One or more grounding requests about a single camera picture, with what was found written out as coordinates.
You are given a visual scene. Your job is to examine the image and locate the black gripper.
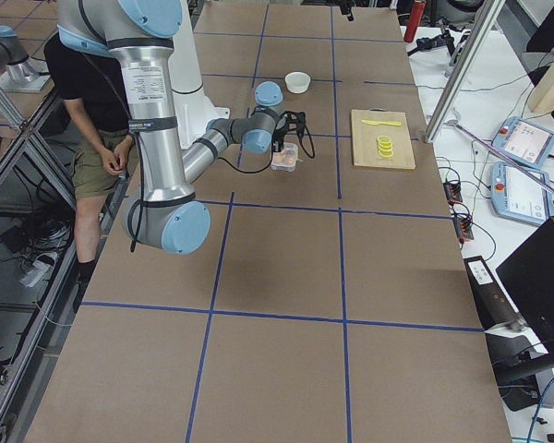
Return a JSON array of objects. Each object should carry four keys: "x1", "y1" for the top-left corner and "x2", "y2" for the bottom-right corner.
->
[{"x1": 271, "y1": 0, "x2": 354, "y2": 153}]

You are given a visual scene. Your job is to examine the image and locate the clear plastic egg box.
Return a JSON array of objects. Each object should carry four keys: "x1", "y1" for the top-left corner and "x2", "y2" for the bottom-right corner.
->
[{"x1": 271, "y1": 142, "x2": 298, "y2": 172}]

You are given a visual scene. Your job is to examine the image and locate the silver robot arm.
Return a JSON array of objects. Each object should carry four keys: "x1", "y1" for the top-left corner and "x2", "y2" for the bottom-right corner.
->
[{"x1": 58, "y1": 1, "x2": 283, "y2": 255}]

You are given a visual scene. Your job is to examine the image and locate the black power box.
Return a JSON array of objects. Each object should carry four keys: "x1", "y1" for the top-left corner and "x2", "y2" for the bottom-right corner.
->
[{"x1": 464, "y1": 256, "x2": 526, "y2": 332}]

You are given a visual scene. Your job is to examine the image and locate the white ceramic bowl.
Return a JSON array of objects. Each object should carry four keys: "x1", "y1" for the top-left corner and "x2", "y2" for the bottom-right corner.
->
[{"x1": 284, "y1": 71, "x2": 311, "y2": 94}]

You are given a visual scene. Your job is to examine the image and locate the yellow plastic knife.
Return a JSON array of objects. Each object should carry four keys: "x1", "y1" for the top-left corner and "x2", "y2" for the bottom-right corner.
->
[{"x1": 361, "y1": 119, "x2": 403, "y2": 127}]

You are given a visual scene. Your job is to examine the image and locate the wooden cutting board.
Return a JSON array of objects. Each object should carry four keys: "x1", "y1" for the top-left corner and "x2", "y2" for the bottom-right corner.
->
[{"x1": 351, "y1": 109, "x2": 416, "y2": 170}]

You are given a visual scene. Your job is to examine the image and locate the yellow lemon slices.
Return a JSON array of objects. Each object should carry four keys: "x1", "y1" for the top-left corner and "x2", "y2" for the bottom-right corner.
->
[{"x1": 376, "y1": 136, "x2": 394, "y2": 160}]

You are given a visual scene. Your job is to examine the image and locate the metal reacher grabber stick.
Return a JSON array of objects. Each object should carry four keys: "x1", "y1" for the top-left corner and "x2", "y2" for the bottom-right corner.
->
[{"x1": 442, "y1": 108, "x2": 554, "y2": 204}]

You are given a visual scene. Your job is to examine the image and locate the seated person in black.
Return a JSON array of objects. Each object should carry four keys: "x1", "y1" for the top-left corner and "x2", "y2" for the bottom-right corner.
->
[{"x1": 44, "y1": 34, "x2": 138, "y2": 282}]

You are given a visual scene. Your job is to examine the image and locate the far teach pendant tablet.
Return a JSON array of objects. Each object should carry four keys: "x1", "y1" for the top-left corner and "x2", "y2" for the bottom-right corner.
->
[{"x1": 491, "y1": 116, "x2": 554, "y2": 170}]

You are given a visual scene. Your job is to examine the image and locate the teach pendant tablet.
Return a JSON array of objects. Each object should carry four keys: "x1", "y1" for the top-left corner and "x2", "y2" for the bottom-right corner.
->
[
  {"x1": 490, "y1": 162, "x2": 554, "y2": 226},
  {"x1": 491, "y1": 116, "x2": 554, "y2": 170}
]

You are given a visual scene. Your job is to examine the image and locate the near teach pendant tablet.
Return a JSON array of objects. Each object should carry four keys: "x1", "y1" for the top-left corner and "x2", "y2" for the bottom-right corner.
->
[{"x1": 490, "y1": 162, "x2": 554, "y2": 226}]

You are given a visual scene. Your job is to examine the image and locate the black laptop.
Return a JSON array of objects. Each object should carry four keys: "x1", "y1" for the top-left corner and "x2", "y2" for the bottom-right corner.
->
[{"x1": 497, "y1": 217, "x2": 554, "y2": 351}]

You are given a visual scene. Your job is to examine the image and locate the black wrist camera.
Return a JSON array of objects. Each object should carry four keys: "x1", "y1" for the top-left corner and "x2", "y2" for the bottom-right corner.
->
[{"x1": 284, "y1": 111, "x2": 307, "y2": 138}]

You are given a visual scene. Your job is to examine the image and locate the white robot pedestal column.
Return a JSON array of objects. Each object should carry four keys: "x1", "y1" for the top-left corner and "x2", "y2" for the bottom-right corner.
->
[{"x1": 168, "y1": 0, "x2": 230, "y2": 150}]

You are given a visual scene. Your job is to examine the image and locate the aluminium frame post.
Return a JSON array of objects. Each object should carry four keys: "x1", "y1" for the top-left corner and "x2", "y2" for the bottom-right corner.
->
[{"x1": 423, "y1": 0, "x2": 505, "y2": 143}]

